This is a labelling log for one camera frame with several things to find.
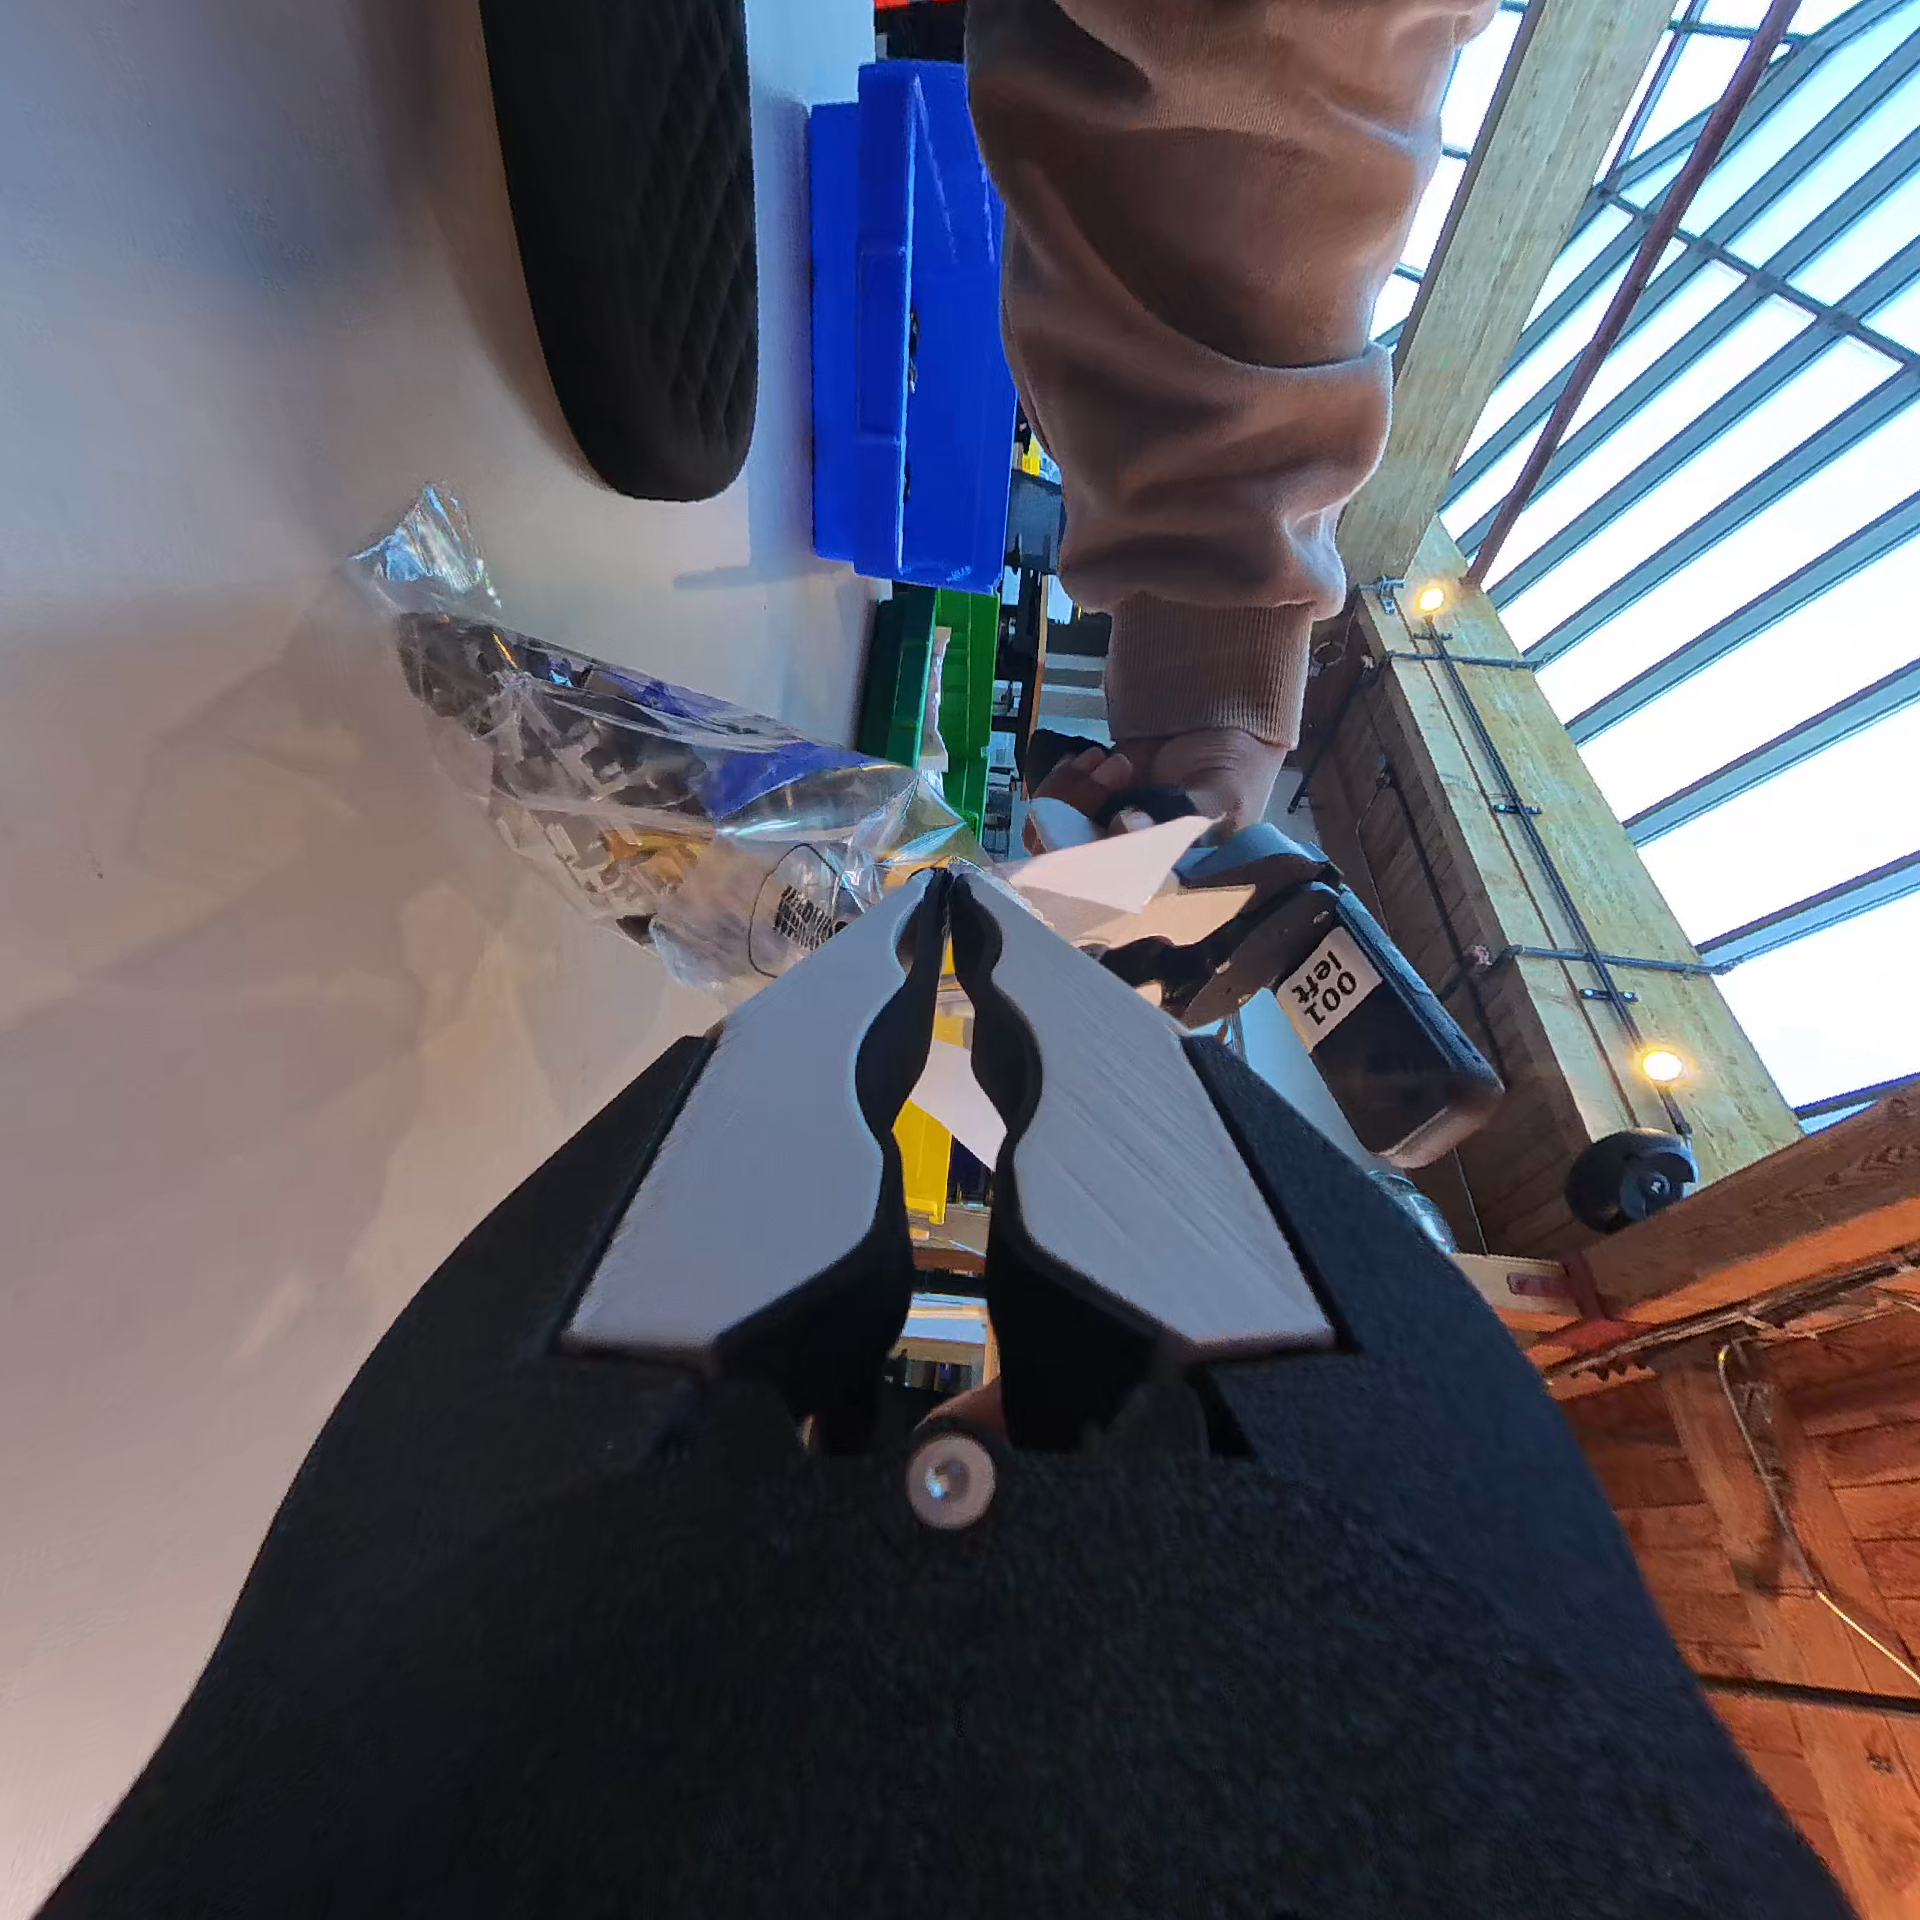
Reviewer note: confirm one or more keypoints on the black textured pad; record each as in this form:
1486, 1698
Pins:
632, 240

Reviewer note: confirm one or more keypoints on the person's left forearm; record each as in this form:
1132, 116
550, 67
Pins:
1200, 331

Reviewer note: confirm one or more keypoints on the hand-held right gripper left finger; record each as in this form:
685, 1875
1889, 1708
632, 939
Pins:
750, 1187

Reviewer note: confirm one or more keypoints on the large clear labelled bag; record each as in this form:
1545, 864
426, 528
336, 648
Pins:
632, 751

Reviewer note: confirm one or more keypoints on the yellow bin with grey parts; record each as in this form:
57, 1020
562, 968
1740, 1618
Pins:
924, 1154

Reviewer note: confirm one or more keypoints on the green bin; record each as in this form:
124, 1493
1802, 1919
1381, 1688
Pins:
930, 707

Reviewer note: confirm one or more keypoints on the blue bin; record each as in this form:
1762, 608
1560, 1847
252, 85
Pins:
900, 331

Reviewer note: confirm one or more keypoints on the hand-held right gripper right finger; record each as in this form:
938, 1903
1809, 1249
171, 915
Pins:
1171, 1187

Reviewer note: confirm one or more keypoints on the person's left hand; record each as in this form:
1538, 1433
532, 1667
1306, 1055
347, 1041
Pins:
1154, 767

